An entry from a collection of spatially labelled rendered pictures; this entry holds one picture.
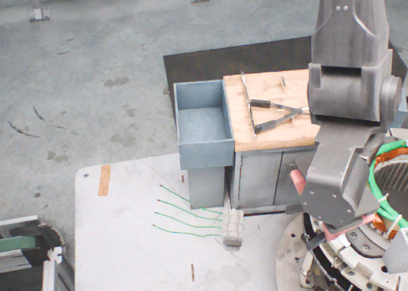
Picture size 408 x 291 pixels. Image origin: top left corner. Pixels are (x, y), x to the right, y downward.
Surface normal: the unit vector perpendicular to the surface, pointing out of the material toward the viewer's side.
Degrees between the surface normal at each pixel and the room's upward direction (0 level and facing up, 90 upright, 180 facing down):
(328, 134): 17
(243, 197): 90
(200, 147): 90
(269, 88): 0
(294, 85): 0
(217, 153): 90
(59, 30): 0
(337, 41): 73
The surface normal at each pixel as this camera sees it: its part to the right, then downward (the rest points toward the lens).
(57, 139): -0.02, -0.62
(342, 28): -0.51, 0.46
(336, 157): -0.30, -0.65
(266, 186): 0.10, 0.78
